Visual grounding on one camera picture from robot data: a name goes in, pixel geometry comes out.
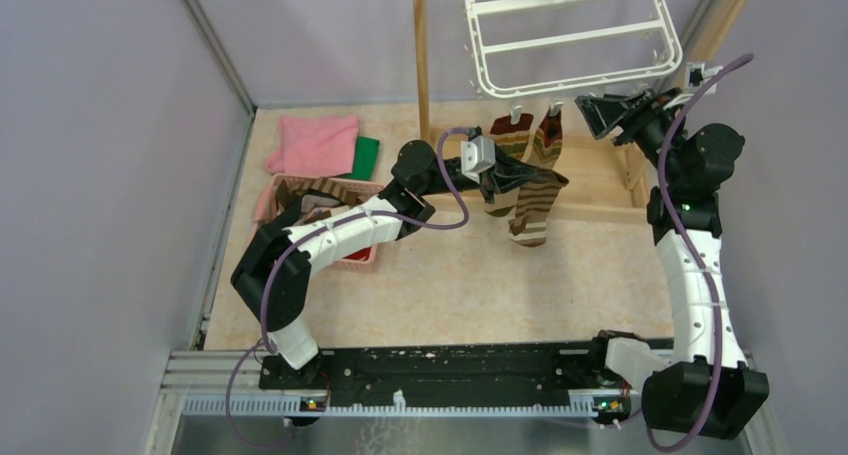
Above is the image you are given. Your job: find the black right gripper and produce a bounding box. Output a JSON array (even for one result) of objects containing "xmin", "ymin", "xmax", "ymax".
[{"xmin": 575, "ymin": 87, "xmax": 685, "ymax": 186}]

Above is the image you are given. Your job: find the brown beige striped sock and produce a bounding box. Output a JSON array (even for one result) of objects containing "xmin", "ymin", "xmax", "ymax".
[{"xmin": 508, "ymin": 171, "xmax": 569, "ymax": 248}]

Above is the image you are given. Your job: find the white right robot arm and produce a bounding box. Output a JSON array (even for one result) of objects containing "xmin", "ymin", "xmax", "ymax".
[{"xmin": 575, "ymin": 89, "xmax": 770, "ymax": 440}]

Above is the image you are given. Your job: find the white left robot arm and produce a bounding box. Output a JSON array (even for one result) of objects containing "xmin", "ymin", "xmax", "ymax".
[{"xmin": 230, "ymin": 136, "xmax": 560, "ymax": 389}]

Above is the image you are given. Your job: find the white clip drying hanger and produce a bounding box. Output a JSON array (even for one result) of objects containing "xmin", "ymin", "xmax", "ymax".
[{"xmin": 462, "ymin": 0, "xmax": 684, "ymax": 99}]

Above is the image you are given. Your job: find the wooden rack base tray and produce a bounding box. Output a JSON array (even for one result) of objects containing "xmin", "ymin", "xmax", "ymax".
[{"xmin": 410, "ymin": 127, "xmax": 654, "ymax": 227}]

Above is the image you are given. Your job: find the green cloth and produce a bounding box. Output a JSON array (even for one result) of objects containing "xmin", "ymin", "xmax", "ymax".
[{"xmin": 341, "ymin": 136, "xmax": 380, "ymax": 181}]

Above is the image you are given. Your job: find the pink towel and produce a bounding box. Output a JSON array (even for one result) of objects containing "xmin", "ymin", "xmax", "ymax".
[{"xmin": 263, "ymin": 115, "xmax": 359, "ymax": 177}]

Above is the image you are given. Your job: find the pink perforated basket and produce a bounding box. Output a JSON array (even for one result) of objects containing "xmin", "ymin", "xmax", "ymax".
[{"xmin": 247, "ymin": 174, "xmax": 383, "ymax": 272}]

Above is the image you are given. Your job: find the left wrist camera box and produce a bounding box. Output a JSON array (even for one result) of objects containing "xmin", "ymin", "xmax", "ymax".
[{"xmin": 460, "ymin": 135, "xmax": 496, "ymax": 183}]

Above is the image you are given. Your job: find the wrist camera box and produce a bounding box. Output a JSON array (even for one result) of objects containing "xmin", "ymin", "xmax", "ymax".
[
  {"xmin": 682, "ymin": 62, "xmax": 724, "ymax": 99},
  {"xmin": 460, "ymin": 135, "xmax": 496, "ymax": 183}
]

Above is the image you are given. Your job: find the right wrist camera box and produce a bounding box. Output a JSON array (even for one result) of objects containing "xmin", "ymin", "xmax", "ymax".
[{"xmin": 682, "ymin": 62, "xmax": 724, "ymax": 99}]

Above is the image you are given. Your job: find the right wooden rack post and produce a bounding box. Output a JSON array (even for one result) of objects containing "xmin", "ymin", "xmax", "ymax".
[{"xmin": 683, "ymin": 0, "xmax": 750, "ymax": 62}]

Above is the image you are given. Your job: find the wooden rack post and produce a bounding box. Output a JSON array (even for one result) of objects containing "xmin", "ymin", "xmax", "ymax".
[
  {"xmin": 412, "ymin": 0, "xmax": 431, "ymax": 142},
  {"xmin": 683, "ymin": 0, "xmax": 750, "ymax": 62}
]

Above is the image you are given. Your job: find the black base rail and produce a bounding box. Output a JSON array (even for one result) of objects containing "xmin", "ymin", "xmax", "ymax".
[{"xmin": 259, "ymin": 339, "xmax": 623, "ymax": 390}]

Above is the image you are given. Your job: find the left wooden rack post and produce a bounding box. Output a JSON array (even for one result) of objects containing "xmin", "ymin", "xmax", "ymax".
[{"xmin": 412, "ymin": 0, "xmax": 431, "ymax": 142}]

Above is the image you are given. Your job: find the white cable duct strip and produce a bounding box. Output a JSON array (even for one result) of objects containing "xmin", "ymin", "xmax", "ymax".
[{"xmin": 182, "ymin": 390, "xmax": 619, "ymax": 418}]

